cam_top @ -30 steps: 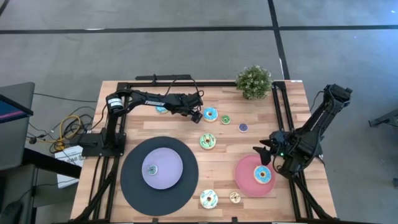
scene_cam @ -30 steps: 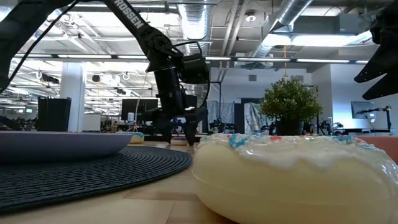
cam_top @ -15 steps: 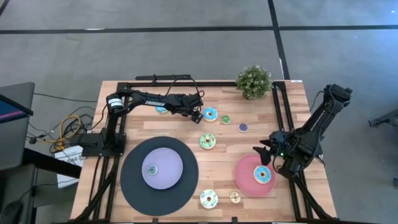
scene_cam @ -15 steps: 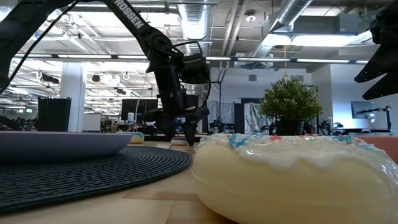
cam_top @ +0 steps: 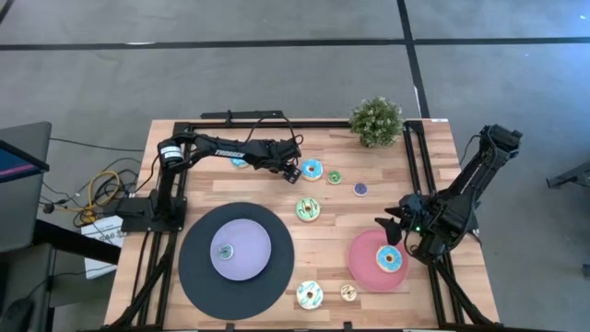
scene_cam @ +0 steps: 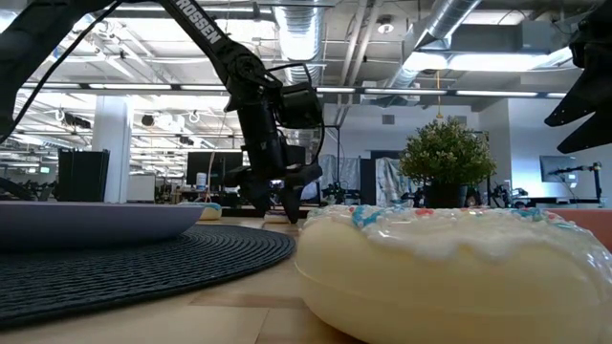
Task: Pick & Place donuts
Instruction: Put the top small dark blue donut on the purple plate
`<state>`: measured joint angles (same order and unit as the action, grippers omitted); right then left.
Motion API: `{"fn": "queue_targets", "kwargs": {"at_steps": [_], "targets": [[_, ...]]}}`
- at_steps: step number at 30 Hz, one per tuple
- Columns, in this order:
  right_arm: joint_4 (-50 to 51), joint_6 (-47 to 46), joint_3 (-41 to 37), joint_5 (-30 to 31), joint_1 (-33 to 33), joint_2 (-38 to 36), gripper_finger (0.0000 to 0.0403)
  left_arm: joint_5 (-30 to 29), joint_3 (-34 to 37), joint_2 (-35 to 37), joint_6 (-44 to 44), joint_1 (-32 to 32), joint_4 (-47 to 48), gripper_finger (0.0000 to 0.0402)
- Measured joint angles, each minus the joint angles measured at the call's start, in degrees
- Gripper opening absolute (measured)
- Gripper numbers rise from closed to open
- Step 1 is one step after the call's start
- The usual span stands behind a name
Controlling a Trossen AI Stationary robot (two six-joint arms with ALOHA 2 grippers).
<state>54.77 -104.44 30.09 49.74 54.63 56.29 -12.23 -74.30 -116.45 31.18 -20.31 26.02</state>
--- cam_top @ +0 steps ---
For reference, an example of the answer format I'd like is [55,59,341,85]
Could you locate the black aluminium table frame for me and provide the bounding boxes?
[104,119,499,332]

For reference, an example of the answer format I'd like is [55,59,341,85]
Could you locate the black floor cable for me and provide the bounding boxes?
[49,136,147,153]

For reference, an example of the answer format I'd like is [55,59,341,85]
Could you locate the large white iced donut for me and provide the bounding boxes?
[295,279,325,311]

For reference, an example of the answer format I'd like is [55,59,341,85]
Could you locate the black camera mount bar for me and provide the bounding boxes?
[200,109,285,120]

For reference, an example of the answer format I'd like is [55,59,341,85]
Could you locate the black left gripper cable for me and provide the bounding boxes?
[243,112,305,148]

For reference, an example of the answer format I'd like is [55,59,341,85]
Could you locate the white printed paper sheet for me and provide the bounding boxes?
[80,215,126,280]

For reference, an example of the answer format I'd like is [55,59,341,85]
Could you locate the dark monitor with blue screen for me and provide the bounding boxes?
[0,140,51,184]

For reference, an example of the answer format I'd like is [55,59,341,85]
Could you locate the black desk beam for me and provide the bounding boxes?
[31,219,122,267]

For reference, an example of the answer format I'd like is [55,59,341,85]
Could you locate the large green iced donut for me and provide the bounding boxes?
[295,196,322,223]

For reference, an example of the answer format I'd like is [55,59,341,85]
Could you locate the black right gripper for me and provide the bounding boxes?
[373,192,435,237]

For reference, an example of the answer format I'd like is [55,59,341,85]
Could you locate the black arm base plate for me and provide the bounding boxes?
[114,196,188,233]

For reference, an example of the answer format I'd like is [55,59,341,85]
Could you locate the lavender plate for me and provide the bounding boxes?
[209,218,273,282]

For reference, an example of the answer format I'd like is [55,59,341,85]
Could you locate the yellow floor cable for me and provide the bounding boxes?
[57,169,122,225]

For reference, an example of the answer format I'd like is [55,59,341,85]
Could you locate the dark round woven placemat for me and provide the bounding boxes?
[178,201,296,321]

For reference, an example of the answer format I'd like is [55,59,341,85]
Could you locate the pink plate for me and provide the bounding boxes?
[347,229,410,293]

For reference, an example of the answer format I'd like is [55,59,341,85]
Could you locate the potted green plant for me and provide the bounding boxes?
[348,95,405,149]

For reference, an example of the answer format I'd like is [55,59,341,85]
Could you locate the black stand leg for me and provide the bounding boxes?
[546,160,590,190]

